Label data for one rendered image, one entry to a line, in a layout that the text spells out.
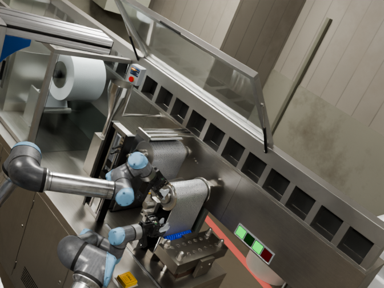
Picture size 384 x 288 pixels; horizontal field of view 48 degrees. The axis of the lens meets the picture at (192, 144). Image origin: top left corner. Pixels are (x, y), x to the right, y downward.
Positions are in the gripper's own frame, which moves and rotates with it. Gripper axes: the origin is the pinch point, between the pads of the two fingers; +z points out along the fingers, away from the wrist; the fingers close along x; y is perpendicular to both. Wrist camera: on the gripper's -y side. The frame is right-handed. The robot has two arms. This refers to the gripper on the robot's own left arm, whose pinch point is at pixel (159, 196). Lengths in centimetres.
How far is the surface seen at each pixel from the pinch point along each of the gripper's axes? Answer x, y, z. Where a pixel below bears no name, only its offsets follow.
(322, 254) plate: -70, 35, 21
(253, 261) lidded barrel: 16, 33, 219
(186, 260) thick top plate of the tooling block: -24.3, -11.9, 21.1
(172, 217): -5.7, -1.9, 13.7
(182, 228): -5.7, -1.7, 29.1
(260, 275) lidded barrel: 3, 28, 223
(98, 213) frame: 28.8, -28.9, 14.2
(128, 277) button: -15.3, -36.5, 8.1
